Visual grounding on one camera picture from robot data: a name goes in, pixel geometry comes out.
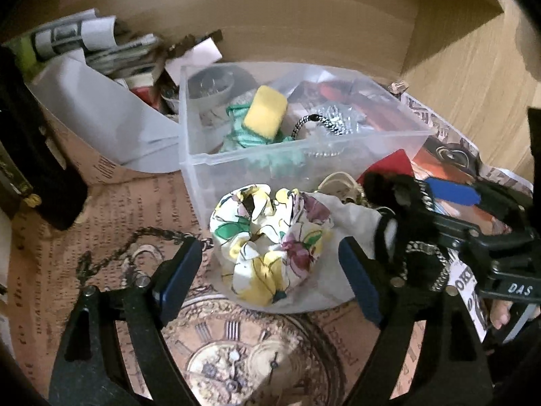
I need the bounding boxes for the white cloth pouch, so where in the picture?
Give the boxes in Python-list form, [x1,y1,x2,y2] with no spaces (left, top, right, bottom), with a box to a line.
[261,191,383,315]

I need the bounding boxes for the red velvet drawstring pouch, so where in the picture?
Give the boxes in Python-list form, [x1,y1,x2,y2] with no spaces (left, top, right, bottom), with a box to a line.
[357,149,415,184]

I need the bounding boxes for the black chain pouch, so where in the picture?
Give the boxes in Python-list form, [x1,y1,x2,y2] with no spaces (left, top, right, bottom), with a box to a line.
[362,172,452,292]

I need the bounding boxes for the floral fabric scrunchie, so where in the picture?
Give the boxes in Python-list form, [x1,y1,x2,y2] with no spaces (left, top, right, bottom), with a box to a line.
[209,184,334,308]

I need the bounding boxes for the black white braided hair tie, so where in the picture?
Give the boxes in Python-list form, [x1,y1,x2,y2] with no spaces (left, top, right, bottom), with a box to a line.
[289,113,346,139]

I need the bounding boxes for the yellow sponge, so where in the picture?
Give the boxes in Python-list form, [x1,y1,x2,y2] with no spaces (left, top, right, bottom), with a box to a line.
[242,85,288,141]

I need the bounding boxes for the person's right hand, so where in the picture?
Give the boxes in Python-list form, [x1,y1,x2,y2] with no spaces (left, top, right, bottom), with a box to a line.
[490,300,513,330]

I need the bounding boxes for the clear plastic storage box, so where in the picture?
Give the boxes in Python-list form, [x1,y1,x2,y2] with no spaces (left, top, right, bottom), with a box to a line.
[179,62,433,226]

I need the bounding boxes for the green knitted cloth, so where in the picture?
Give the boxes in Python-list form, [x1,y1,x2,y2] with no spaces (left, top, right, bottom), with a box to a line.
[220,104,304,171]

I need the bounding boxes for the dark wine bottle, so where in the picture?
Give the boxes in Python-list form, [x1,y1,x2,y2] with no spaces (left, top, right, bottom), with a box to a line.
[1,47,88,230]

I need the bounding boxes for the white paper sheet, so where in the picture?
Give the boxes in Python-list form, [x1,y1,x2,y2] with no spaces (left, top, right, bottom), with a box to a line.
[29,55,180,173]

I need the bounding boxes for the rolled newspaper stack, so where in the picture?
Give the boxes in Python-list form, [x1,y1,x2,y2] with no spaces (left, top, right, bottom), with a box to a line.
[4,8,163,77]

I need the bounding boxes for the small white box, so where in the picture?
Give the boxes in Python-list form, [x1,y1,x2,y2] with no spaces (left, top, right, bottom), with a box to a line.
[165,38,223,85]

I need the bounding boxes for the bronze necklace chain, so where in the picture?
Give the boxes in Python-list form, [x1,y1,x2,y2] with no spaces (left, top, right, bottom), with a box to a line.
[75,226,215,288]

